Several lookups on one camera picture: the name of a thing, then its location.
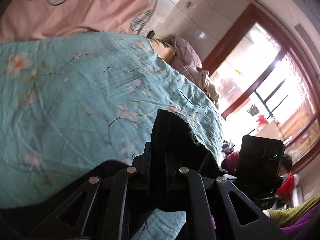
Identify red-brown wooden window frame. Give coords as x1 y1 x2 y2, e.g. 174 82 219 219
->
203 4 319 172

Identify black fleece pants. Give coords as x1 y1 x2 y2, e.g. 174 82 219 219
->
1 110 219 239

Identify teal floral bed sheet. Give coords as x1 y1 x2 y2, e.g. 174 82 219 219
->
1 32 223 238

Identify pink quilt with plaid hearts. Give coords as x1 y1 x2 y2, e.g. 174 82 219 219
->
1 0 157 43

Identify pink checked pillow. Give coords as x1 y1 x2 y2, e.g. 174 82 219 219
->
150 35 220 103

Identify purple cloth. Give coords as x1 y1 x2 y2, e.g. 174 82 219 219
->
281 204 319 239

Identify seated person in red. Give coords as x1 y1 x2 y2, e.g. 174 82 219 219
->
221 151 298 203

